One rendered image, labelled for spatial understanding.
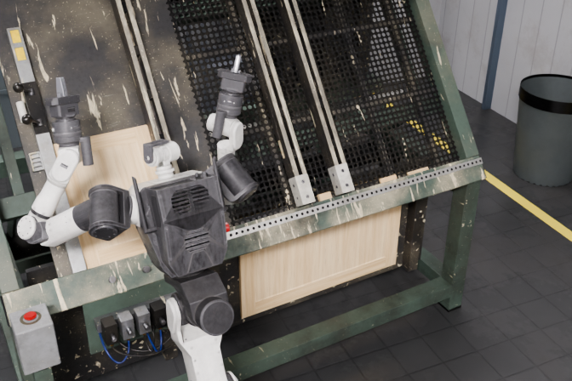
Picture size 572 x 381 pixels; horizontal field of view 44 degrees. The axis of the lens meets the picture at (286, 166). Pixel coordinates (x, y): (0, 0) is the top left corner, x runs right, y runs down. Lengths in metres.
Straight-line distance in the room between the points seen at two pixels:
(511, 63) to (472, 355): 3.04
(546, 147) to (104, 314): 3.34
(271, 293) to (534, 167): 2.45
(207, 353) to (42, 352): 0.54
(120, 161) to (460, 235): 1.75
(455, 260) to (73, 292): 1.95
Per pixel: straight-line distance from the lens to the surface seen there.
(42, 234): 2.37
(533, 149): 5.15
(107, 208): 2.22
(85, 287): 2.71
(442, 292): 3.81
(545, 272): 4.39
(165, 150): 2.31
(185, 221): 2.16
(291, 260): 3.37
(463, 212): 3.58
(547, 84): 5.44
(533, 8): 5.88
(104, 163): 2.80
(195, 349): 2.45
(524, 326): 3.97
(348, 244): 3.52
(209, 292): 2.26
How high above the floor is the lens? 2.48
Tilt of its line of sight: 29 degrees down
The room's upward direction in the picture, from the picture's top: straight up
